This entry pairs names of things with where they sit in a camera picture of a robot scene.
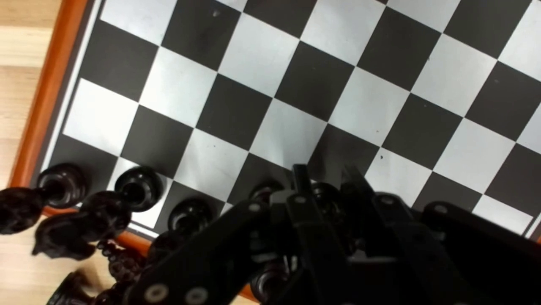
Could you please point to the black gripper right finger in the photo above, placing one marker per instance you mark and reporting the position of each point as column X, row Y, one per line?
column 450, row 254

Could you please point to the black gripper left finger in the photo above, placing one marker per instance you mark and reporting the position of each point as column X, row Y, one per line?
column 217, row 263

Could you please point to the wooden framed chess board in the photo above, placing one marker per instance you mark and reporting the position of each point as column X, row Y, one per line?
column 427, row 98

